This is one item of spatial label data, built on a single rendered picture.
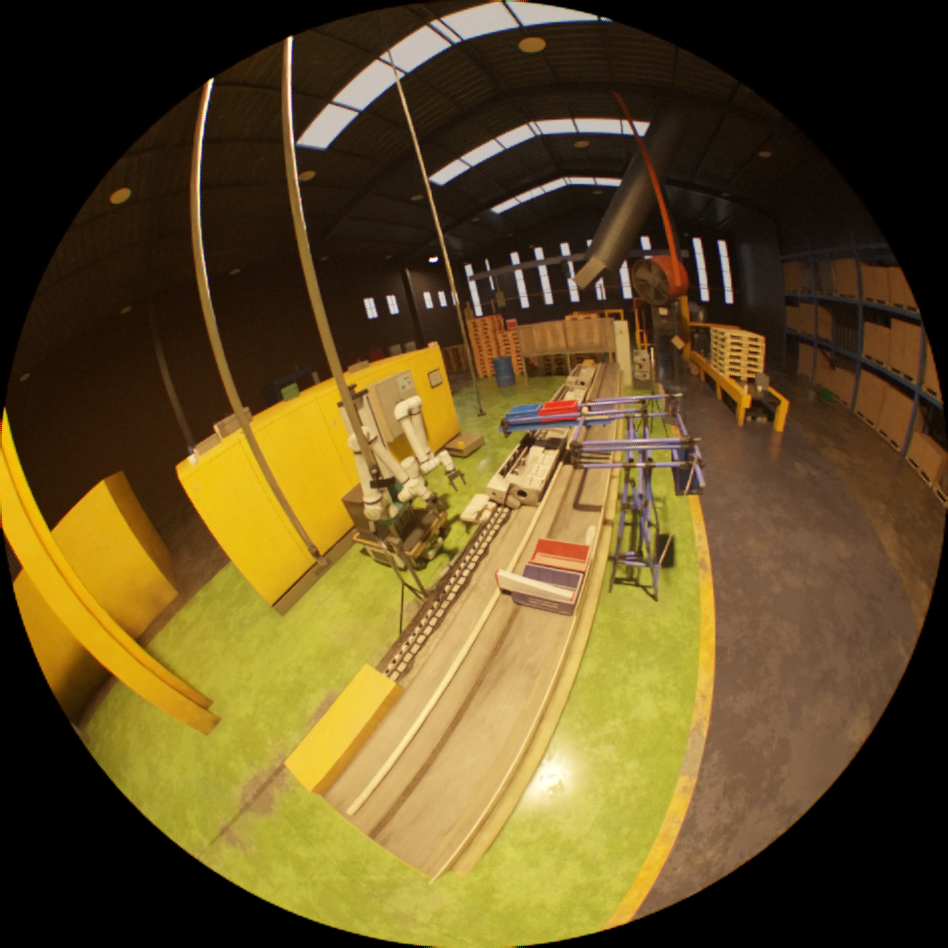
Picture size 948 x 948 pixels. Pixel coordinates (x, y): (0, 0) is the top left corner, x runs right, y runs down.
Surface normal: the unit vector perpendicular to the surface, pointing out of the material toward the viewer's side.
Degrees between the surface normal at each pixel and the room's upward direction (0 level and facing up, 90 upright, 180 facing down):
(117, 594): 90
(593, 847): 0
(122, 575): 90
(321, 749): 0
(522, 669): 0
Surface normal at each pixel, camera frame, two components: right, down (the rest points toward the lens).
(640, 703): -0.21, -0.85
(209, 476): 0.86, 0.07
